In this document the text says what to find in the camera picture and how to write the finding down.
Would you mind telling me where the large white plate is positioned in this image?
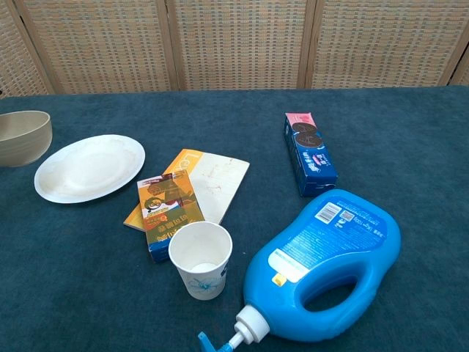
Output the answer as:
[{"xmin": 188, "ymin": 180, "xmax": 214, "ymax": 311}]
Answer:
[{"xmin": 34, "ymin": 134, "xmax": 147, "ymax": 204}]

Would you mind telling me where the woven rattan folding screen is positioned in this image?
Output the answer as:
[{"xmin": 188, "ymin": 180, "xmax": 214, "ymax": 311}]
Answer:
[{"xmin": 0, "ymin": 0, "xmax": 469, "ymax": 99}]

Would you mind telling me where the orange cartoon snack box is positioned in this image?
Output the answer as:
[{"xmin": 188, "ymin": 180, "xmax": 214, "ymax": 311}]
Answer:
[{"xmin": 136, "ymin": 169, "xmax": 206, "ymax": 264}]

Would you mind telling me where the white paper cup blue flower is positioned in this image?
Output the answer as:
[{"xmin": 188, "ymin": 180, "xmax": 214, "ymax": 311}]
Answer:
[{"xmin": 168, "ymin": 221, "xmax": 234, "ymax": 301}]

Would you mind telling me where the small off-white bowl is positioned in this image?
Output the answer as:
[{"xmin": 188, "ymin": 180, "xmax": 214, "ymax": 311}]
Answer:
[{"xmin": 0, "ymin": 110, "xmax": 53, "ymax": 168}]

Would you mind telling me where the blue chocolate cookie box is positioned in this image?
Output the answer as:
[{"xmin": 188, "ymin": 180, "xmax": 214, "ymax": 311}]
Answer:
[{"xmin": 284, "ymin": 111, "xmax": 339, "ymax": 198}]

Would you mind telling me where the blue detergent pump bottle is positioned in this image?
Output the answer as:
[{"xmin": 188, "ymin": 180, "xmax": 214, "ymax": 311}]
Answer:
[{"xmin": 197, "ymin": 188, "xmax": 402, "ymax": 352}]

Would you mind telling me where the teal blue tablecloth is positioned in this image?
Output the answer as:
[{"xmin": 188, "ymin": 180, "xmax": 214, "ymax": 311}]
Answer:
[{"xmin": 0, "ymin": 84, "xmax": 469, "ymax": 352}]

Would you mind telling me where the yellow and white book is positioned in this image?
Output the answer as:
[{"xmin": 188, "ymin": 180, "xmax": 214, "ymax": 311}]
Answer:
[{"xmin": 122, "ymin": 148, "xmax": 251, "ymax": 232}]

